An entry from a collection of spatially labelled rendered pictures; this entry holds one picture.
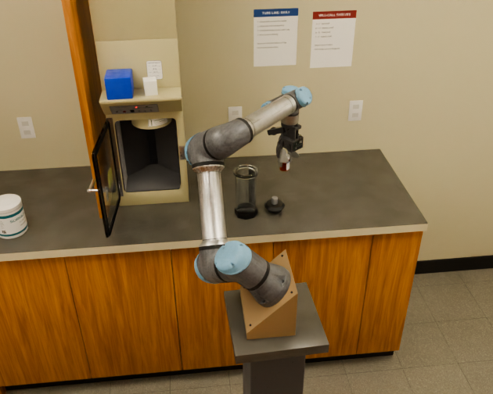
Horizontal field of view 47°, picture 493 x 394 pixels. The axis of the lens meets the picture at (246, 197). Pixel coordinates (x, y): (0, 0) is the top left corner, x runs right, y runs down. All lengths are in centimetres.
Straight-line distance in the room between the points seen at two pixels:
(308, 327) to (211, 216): 51
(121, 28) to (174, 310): 128
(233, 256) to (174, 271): 77
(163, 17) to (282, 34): 72
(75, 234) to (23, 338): 61
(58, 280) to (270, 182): 108
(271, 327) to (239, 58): 140
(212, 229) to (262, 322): 36
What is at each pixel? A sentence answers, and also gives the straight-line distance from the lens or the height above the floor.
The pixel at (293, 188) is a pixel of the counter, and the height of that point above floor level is 94.
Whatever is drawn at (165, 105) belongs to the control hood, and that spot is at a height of 147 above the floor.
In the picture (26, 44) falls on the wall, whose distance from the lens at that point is 289.
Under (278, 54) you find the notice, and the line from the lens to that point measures 286.
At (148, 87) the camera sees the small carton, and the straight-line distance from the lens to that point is 233.
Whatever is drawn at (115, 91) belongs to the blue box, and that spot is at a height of 155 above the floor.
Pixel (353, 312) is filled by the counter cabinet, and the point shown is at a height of 41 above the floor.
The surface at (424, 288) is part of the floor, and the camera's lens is 374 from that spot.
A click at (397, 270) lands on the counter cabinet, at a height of 66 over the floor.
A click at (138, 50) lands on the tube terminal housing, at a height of 167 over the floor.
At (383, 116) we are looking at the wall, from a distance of 313.
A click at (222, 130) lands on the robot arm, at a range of 194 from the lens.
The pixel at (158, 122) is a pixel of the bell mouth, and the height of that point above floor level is 134.
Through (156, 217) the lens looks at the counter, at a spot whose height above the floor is 94.
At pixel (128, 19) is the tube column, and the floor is 179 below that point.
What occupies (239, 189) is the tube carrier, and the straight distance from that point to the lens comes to 247.
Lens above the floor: 241
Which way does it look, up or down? 33 degrees down
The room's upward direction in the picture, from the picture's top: straight up
